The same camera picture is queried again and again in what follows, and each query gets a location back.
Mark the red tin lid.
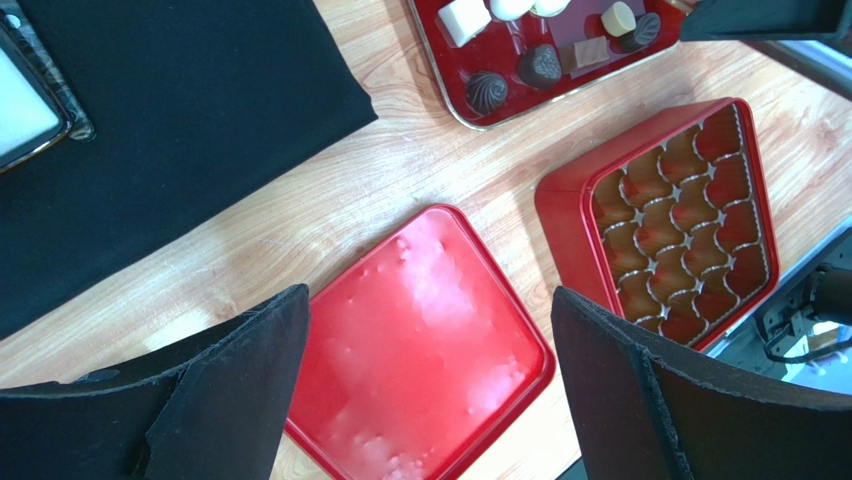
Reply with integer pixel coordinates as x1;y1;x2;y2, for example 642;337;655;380
285;204;555;479

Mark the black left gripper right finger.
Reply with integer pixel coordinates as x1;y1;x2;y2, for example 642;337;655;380
551;287;851;479

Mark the black cloth placemat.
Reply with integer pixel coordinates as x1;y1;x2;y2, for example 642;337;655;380
1;1;376;336

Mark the floral square plate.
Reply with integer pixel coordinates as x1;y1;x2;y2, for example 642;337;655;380
1;1;96;172

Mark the red chocolate box with tray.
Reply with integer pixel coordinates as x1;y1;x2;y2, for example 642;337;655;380
534;98;780;350

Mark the cream oval chocolate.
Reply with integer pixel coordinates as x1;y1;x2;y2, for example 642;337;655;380
601;1;637;38

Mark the white round chocolate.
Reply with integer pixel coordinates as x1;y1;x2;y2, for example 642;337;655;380
530;0;571;18
488;0;535;22

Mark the dark swirl chocolate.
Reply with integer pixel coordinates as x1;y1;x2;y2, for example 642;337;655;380
465;71;509;115

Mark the red chocolate serving tray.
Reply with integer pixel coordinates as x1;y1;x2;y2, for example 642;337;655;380
408;0;686;130

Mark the dark leaf chocolate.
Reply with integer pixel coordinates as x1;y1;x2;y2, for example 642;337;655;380
618;12;662;53

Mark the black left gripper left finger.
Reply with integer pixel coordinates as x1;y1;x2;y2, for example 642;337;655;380
1;284;310;479

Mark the brown rectangular chocolate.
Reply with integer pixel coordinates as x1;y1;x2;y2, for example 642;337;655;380
558;36;610;75

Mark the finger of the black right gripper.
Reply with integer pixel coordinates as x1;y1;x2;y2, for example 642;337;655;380
679;0;851;56

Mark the white square chocolate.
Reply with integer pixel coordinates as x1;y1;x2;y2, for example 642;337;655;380
438;0;491;48

